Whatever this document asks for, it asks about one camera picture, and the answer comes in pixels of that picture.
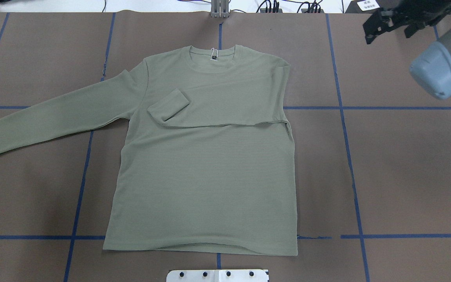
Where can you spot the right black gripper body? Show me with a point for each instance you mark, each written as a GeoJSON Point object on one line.
{"type": "Point", "coordinates": [422, 16]}

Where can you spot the olive green long-sleeve shirt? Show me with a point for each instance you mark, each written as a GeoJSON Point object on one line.
{"type": "Point", "coordinates": [208, 163]}

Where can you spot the black box with white label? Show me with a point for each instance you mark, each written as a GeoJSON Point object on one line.
{"type": "Point", "coordinates": [368, 6]}

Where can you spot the aluminium frame post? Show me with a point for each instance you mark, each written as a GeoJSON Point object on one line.
{"type": "Point", "coordinates": [220, 8]}

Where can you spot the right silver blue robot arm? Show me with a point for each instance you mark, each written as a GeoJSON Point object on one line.
{"type": "Point", "coordinates": [432, 68]}

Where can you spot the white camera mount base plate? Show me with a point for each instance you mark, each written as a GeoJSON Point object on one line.
{"type": "Point", "coordinates": [219, 275]}

